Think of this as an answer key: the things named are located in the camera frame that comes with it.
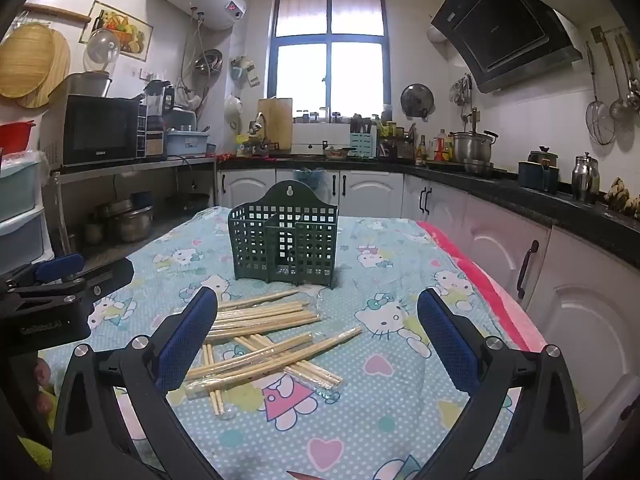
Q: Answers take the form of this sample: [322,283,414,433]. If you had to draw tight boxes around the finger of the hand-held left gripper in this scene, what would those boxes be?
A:
[10,257,135,313]
[0,253,86,292]

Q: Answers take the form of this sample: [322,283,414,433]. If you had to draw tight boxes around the black range hood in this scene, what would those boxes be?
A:
[431,0,583,93]

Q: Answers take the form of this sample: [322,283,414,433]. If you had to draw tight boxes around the garlic bulbs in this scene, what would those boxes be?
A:
[605,177,640,218]

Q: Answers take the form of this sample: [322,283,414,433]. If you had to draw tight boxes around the steel pot with handles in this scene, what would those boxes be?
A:
[107,205,153,243]

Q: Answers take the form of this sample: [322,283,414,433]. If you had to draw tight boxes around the blue dish tub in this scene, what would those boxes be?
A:
[165,127,211,157]

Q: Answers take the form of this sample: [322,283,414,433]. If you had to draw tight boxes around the metal shelf rack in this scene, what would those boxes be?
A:
[50,156,218,261]

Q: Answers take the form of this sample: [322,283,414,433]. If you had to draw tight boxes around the hanging steel ladle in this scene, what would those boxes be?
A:
[600,30,630,121]

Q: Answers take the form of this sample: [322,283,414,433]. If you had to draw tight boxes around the black microwave oven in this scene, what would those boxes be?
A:
[41,94,146,168]

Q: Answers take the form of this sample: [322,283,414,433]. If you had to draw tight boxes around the hanging steel bowls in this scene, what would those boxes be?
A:
[194,49,223,75]

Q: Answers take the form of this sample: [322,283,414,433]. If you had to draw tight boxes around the person's left hand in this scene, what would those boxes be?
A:
[32,360,57,413]

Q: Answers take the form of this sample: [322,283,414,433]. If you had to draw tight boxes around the plastic drawer cabinet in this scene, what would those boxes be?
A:
[0,150,51,273]

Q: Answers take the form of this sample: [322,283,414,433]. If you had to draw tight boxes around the hanging wire strainer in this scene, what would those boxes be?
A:
[586,42,616,146]

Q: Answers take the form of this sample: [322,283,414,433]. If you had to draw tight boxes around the red plastic basket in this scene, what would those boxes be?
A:
[0,120,37,156]

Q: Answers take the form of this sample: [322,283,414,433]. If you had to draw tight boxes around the steel stockpot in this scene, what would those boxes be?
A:
[450,130,498,163]

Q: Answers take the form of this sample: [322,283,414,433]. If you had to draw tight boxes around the black blender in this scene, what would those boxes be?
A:
[143,79,176,161]

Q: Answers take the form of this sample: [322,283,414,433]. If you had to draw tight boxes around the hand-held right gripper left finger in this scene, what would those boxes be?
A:
[52,286,219,480]

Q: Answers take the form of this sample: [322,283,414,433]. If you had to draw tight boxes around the cat printed blue tablecloth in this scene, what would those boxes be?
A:
[37,205,546,480]

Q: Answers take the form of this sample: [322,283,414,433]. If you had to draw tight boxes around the steel kettle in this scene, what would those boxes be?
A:
[571,152,600,204]

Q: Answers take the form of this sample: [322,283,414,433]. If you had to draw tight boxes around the wooden rolling pin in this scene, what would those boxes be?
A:
[22,2,92,23]

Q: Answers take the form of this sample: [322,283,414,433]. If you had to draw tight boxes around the dark blue pot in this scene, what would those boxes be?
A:
[517,147,560,193]

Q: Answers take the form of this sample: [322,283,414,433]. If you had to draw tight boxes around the rectangular wooden cutting board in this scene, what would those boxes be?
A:
[257,97,293,151]

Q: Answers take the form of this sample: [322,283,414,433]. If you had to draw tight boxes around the sauce bottles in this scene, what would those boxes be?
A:
[415,130,455,166]

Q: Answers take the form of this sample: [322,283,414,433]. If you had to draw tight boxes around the round wooden board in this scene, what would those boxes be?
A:
[17,27,72,109]

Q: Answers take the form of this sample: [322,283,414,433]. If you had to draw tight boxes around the set of bamboo chopsticks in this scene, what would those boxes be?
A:
[182,287,363,417]

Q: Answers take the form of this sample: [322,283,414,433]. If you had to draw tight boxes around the steel pot with flat lid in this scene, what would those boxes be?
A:
[65,71,113,98]

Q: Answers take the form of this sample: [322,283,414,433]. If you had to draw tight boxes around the dark hanging pot lid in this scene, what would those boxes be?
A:
[400,83,434,122]

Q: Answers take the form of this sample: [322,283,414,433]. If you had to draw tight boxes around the black wok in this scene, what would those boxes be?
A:
[165,192,211,216]

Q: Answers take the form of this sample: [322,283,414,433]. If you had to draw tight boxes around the glass pot lid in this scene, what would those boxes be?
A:
[86,28,122,72]

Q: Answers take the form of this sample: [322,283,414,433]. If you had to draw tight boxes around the round bamboo tray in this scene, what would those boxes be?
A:
[0,24,56,98]

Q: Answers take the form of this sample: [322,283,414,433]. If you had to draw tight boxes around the fruit wall poster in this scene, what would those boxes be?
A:
[80,1,153,63]

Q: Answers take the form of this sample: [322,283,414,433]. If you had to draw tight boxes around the black kitchen countertop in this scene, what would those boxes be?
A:
[217,155,640,271]

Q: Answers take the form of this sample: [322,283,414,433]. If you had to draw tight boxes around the light blue knife holder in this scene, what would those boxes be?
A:
[350,131,377,159]

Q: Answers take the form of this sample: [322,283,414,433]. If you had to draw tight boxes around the green plastic utensil holder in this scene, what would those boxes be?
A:
[228,180,340,289]

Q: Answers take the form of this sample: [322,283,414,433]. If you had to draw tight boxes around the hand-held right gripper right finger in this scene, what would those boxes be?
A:
[416,287,585,480]

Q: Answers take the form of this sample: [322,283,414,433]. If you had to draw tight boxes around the blue framed window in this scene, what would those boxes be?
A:
[266,0,388,113]

